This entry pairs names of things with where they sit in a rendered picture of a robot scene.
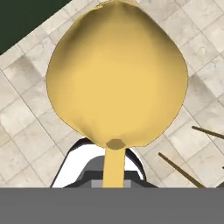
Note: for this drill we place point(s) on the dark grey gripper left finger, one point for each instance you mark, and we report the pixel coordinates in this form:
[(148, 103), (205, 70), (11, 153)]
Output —
[(93, 173)]

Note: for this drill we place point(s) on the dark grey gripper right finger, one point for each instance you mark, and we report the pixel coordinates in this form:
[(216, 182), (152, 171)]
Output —
[(130, 175)]

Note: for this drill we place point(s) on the yellow wooden spoon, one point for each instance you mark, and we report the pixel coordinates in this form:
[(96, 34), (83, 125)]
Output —
[(116, 75)]

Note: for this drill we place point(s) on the white round object black rim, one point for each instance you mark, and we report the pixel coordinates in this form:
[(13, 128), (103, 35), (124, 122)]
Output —
[(76, 164)]

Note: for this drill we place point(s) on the thin brown wooden rod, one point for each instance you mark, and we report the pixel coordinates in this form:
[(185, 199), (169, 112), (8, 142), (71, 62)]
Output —
[(208, 132), (180, 170)]

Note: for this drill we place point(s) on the dark green cabinet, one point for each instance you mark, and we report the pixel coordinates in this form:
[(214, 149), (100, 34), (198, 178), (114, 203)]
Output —
[(23, 20)]

